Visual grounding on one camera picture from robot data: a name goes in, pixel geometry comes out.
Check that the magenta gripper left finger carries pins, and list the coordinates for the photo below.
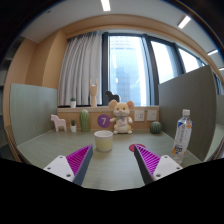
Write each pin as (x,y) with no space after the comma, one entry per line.
(72,167)

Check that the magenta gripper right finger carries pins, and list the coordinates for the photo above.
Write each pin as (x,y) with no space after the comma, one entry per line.
(152,166)

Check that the clear plastic water bottle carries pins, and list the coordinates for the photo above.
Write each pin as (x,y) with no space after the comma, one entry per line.
(182,136)

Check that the red round coaster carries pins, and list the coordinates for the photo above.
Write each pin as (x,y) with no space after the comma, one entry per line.
(132,147)

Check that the small potted plant on desk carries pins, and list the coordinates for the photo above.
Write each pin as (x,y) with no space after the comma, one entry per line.
(73,126)

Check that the cream yellow cup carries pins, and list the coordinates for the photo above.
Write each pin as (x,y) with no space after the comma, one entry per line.
(104,140)

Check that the pink toy horse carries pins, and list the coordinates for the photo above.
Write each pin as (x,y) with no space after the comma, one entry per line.
(58,122)

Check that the tall green cactus ornament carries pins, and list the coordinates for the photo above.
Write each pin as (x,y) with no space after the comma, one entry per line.
(84,120)

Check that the wooden back shelf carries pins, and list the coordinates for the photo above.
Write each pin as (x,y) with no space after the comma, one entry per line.
(94,112)

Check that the plush hamster toy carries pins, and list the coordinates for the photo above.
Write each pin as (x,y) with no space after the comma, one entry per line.
(122,121)

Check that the purple number seven sign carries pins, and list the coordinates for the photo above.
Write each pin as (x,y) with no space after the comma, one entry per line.
(103,120)

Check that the small potted plant on shelf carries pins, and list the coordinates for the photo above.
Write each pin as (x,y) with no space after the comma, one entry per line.
(73,102)

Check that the left green desk partition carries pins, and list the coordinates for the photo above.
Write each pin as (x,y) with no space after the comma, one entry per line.
(31,108)

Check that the green desk partition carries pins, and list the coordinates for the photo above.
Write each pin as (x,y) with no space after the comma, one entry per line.
(195,91)
(31,108)

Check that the black toy horse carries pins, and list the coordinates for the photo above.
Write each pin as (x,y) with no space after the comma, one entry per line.
(112,96)

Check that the wooden hand sculpture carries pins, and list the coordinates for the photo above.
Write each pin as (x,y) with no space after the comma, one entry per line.
(93,89)

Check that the right green desk partition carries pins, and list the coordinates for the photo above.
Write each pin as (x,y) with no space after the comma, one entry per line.
(195,91)

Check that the grey white curtain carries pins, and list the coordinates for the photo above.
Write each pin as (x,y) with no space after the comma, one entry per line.
(81,64)

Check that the white wall socket right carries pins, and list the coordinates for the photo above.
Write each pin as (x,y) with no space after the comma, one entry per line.
(151,115)

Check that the white wall socket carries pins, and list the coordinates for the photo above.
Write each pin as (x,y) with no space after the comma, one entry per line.
(151,115)
(139,115)

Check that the white wall socket left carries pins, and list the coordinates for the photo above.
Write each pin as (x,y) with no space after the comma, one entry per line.
(139,115)

